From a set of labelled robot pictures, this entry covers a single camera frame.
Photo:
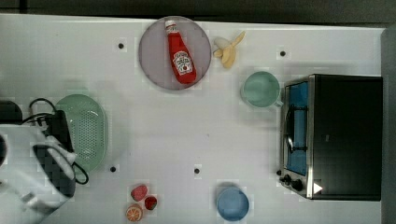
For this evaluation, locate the grey round plate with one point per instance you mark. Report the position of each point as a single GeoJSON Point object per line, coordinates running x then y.
{"type": "Point", "coordinates": [153, 53]}

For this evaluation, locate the pink toy strawberry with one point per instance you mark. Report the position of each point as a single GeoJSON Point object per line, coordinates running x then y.
{"type": "Point", "coordinates": [139, 192]}

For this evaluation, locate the red toy strawberry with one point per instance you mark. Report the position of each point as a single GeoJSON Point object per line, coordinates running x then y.
{"type": "Point", "coordinates": [150, 202]}

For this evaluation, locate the toy orange half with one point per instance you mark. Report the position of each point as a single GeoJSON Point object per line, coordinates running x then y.
{"type": "Point", "coordinates": [134, 212]}

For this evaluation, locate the red ketchup bottle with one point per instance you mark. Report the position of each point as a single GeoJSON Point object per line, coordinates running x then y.
{"type": "Point", "coordinates": [179, 55]}

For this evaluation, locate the green oval plastic strainer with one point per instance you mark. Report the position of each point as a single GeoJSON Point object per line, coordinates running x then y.
{"type": "Point", "coordinates": [88, 129]}

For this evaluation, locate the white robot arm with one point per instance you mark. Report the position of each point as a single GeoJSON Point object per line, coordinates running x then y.
{"type": "Point", "coordinates": [37, 174]}

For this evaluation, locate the peeled toy banana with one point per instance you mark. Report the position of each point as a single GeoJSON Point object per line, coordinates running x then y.
{"type": "Point", "coordinates": [226, 50]}

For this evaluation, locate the silver toaster oven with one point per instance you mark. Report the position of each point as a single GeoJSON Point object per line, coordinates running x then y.
{"type": "Point", "coordinates": [331, 137]}

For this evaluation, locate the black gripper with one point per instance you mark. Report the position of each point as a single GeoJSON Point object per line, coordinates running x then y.
{"type": "Point", "coordinates": [58, 128]}

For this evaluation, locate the light green mug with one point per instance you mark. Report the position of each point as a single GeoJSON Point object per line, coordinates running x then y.
{"type": "Point", "coordinates": [261, 89]}

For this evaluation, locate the blue cup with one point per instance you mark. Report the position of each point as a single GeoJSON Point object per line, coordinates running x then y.
{"type": "Point", "coordinates": [232, 204]}

